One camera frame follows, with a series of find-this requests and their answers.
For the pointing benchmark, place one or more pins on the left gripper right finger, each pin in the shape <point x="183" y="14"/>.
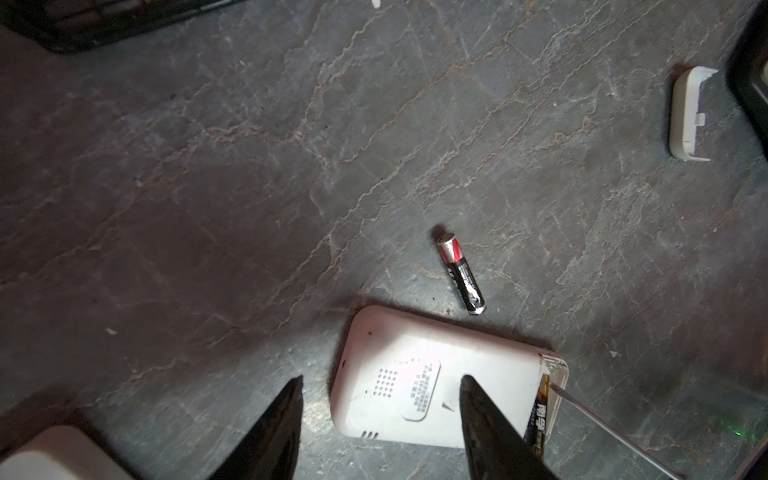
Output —
<point x="493" y="447"/>

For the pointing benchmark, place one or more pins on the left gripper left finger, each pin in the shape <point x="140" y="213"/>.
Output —
<point x="270" y="449"/>

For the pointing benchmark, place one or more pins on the grey white remote control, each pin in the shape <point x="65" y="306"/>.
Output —
<point x="399" y="377"/>

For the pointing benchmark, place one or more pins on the orange black screwdriver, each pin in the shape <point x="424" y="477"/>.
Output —
<point x="561" y="392"/>

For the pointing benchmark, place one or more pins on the red black AAA battery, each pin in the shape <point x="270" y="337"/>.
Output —
<point x="461" y="274"/>

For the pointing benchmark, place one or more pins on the white air conditioner remote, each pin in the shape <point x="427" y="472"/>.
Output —
<point x="61" y="452"/>

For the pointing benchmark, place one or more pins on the white battery cover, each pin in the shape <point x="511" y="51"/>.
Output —
<point x="685" y="116"/>

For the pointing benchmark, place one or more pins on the AAA batteries in remote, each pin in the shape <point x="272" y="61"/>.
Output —
<point x="535" y="433"/>

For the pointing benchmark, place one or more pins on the black calculator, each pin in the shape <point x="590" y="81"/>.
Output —
<point x="747" y="72"/>

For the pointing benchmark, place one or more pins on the black wire basket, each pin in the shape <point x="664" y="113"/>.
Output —
<point x="67" y="27"/>

